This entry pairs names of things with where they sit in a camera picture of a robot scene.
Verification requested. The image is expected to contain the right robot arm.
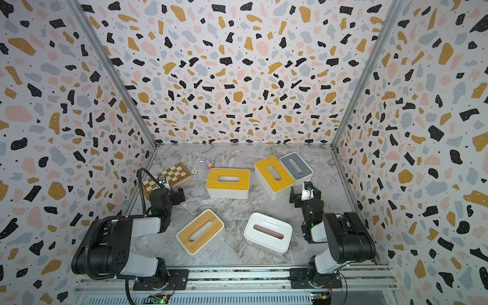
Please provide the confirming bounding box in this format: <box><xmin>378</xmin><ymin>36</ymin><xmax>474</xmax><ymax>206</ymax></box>
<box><xmin>289</xmin><ymin>181</ymin><xmax>376</xmax><ymax>288</ymax></box>

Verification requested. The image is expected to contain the wooden chess board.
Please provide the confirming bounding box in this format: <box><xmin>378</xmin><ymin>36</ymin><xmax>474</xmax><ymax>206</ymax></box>
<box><xmin>142</xmin><ymin>163</ymin><xmax>192</xmax><ymax>199</ymax></box>

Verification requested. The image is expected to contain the left black corrugated cable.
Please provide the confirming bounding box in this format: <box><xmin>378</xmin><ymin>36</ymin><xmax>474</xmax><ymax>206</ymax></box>
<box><xmin>83</xmin><ymin>167</ymin><xmax>163</xmax><ymax>281</ymax></box>

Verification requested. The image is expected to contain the left green circuit board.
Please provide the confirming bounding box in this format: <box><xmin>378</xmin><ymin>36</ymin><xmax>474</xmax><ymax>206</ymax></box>
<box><xmin>143</xmin><ymin>294</ymin><xmax>170</xmax><ymax>305</ymax></box>

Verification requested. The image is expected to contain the aluminium corner post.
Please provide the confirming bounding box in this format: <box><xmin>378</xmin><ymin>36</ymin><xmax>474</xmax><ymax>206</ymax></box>
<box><xmin>65</xmin><ymin>1</ymin><xmax>157</xmax><ymax>150</ymax></box>
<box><xmin>330</xmin><ymin>0</ymin><xmax>405</xmax><ymax>149</ymax></box>

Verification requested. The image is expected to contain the green circuit board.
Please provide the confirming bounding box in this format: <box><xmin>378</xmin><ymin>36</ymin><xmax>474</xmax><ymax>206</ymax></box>
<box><xmin>143</xmin><ymin>294</ymin><xmax>170</xmax><ymax>305</ymax></box>
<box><xmin>311</xmin><ymin>292</ymin><xmax>331</xmax><ymax>305</ymax></box>

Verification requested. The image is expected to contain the grey lid tissue box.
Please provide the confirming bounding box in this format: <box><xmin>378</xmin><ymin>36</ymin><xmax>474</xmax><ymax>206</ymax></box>
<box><xmin>279</xmin><ymin>152</ymin><xmax>313</xmax><ymax>186</ymax></box>

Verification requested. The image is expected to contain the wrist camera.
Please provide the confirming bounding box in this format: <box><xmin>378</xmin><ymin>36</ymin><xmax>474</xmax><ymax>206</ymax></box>
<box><xmin>157</xmin><ymin>176</ymin><xmax>170</xmax><ymax>189</ymax></box>
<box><xmin>301</xmin><ymin>181</ymin><xmax>315</xmax><ymax>201</ymax></box>

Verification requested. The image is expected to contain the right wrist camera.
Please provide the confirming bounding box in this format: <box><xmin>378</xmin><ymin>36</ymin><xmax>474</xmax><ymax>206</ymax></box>
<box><xmin>301</xmin><ymin>181</ymin><xmax>315</xmax><ymax>201</ymax></box>

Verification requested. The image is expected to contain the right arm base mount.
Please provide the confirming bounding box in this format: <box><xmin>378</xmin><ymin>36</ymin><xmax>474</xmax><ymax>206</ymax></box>
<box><xmin>289</xmin><ymin>268</ymin><xmax>343</xmax><ymax>289</ymax></box>

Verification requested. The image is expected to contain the white pink tissue box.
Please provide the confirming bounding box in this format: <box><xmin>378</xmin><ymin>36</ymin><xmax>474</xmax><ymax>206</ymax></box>
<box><xmin>244</xmin><ymin>212</ymin><xmax>293</xmax><ymax>255</ymax></box>

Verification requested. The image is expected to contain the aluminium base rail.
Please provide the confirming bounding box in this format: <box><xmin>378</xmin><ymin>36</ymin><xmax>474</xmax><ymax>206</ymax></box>
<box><xmin>74</xmin><ymin>263</ymin><xmax>403</xmax><ymax>304</ymax></box>

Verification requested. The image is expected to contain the right green circuit board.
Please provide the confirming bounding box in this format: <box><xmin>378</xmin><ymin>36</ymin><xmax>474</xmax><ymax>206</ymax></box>
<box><xmin>311</xmin><ymin>292</ymin><xmax>331</xmax><ymax>305</ymax></box>

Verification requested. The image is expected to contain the purple bunny toy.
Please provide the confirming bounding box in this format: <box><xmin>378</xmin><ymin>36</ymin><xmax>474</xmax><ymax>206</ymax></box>
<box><xmin>199</xmin><ymin>157</ymin><xmax>214</xmax><ymax>169</ymax></box>

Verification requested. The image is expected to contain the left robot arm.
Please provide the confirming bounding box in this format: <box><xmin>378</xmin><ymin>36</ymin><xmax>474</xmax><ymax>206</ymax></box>
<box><xmin>71</xmin><ymin>188</ymin><xmax>186</xmax><ymax>291</ymax></box>

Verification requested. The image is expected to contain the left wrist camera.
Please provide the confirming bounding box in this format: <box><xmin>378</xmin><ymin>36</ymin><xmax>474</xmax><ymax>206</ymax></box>
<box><xmin>157</xmin><ymin>176</ymin><xmax>170</xmax><ymax>189</ymax></box>

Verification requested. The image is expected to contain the right aluminium corner post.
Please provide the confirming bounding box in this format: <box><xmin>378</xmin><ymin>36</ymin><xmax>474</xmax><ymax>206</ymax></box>
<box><xmin>330</xmin><ymin>0</ymin><xmax>405</xmax><ymax>149</ymax></box>

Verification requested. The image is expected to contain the left aluminium corner post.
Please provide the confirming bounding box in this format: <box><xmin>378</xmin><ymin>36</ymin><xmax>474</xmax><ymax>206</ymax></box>
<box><xmin>65</xmin><ymin>1</ymin><xmax>157</xmax><ymax>150</ymax></box>

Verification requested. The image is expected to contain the yellow lid tissue box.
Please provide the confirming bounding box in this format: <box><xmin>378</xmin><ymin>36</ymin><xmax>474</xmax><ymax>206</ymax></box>
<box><xmin>254</xmin><ymin>156</ymin><xmax>295</xmax><ymax>201</ymax></box>
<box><xmin>177</xmin><ymin>209</ymin><xmax>225</xmax><ymax>256</ymax></box>
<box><xmin>205</xmin><ymin>169</ymin><xmax>250</xmax><ymax>200</ymax></box>

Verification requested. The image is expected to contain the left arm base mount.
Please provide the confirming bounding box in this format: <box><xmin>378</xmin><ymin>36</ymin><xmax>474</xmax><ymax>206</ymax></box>
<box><xmin>133</xmin><ymin>269</ymin><xmax>189</xmax><ymax>293</ymax></box>

